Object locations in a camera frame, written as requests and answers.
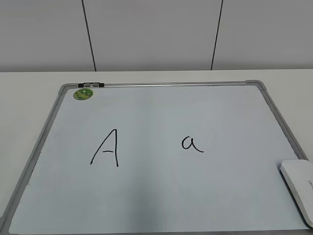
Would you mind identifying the black silver board clip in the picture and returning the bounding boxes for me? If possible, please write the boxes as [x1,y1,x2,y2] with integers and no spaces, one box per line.
[78,82,105,88]

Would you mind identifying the green round magnet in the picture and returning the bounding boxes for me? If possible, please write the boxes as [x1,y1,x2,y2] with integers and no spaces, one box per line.
[73,88,93,101]

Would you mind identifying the white board eraser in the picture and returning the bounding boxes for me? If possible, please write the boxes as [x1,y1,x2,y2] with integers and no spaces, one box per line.
[280,160,313,227]

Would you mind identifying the white board grey frame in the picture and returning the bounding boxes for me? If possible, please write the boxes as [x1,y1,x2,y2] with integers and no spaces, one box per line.
[0,80,313,235]

